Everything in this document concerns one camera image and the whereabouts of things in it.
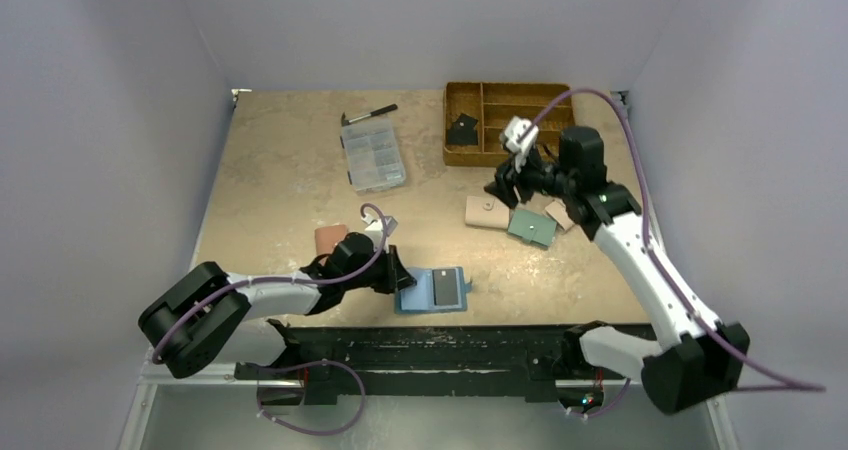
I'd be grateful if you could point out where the aluminium frame rail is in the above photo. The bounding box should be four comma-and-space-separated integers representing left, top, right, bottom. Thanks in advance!
138, 363, 301, 388

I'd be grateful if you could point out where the cream card holder with snap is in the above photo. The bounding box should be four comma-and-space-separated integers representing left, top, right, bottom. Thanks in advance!
464, 196, 511, 230

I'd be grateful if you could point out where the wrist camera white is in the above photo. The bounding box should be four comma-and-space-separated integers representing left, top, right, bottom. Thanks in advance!
362, 215, 398, 251
499, 116, 539, 172

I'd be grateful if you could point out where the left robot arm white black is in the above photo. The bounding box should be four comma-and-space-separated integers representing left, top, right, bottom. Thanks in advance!
138, 232, 417, 379

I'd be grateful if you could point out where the claw hammer black handle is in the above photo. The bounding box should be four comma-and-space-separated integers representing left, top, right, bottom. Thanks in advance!
340, 104, 398, 127

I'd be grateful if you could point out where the pink leather card holder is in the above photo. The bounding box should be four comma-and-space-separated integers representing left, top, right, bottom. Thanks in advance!
314, 224, 348, 255

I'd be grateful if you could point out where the clear plastic screw organizer box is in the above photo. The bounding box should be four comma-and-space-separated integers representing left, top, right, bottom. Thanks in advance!
340, 117, 407, 193

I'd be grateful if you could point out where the beige card holder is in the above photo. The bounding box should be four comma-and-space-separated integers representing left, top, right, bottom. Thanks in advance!
544, 200, 575, 232

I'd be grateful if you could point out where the teal green card holder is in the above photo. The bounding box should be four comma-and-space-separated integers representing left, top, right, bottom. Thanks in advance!
507, 209, 558, 249

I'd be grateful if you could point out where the black VIP credit card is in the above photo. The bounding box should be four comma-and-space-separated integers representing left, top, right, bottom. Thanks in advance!
445, 113, 479, 146

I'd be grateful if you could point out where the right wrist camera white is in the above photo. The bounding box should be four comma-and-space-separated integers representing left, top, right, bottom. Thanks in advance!
499, 116, 539, 172

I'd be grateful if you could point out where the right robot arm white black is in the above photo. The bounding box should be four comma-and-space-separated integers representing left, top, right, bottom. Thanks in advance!
484, 117, 750, 415

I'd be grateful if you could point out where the wicker cutlery tray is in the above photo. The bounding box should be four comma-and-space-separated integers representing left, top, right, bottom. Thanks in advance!
442, 82, 569, 167

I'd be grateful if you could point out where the blue leather card holder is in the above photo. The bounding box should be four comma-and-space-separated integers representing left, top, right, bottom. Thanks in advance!
395, 267, 472, 315

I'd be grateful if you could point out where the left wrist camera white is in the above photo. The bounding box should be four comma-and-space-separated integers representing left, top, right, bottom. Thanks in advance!
362, 215, 398, 251

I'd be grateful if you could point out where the black metal base rail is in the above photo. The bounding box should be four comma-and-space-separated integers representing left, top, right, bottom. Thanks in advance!
231, 321, 657, 409

